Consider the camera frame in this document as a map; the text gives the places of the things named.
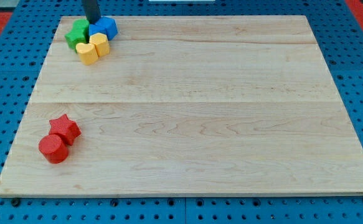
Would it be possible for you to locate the blue triangle block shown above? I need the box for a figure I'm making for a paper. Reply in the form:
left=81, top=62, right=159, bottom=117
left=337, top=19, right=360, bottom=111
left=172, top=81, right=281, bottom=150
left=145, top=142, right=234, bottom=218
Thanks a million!
left=95, top=17, right=118, bottom=40

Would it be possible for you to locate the green star block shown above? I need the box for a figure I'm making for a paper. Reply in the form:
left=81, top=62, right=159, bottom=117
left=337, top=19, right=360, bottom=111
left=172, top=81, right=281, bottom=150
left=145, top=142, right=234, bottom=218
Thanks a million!
left=65, top=29, right=88, bottom=50

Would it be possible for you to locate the yellow hexagon block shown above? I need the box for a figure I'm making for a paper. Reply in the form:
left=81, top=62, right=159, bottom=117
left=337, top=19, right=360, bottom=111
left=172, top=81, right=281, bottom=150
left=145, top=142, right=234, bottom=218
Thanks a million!
left=90, top=33, right=110, bottom=57

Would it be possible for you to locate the red cylinder block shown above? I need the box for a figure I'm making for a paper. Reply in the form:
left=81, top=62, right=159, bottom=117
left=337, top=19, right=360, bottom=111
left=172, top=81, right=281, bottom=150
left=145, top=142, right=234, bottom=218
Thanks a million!
left=38, top=134, right=68, bottom=164

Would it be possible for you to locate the yellow heart block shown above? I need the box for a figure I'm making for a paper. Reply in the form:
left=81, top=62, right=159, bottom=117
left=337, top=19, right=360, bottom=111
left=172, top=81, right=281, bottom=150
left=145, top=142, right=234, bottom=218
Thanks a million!
left=75, top=43, right=99, bottom=65

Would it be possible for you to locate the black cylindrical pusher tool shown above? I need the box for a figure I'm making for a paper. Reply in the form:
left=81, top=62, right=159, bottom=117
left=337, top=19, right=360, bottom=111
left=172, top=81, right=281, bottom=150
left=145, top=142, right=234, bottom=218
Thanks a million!
left=82, top=0, right=101, bottom=24

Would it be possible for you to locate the red star block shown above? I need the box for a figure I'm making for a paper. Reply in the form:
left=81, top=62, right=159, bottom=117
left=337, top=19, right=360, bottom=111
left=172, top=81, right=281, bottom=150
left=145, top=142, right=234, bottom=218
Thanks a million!
left=49, top=114, right=82, bottom=146

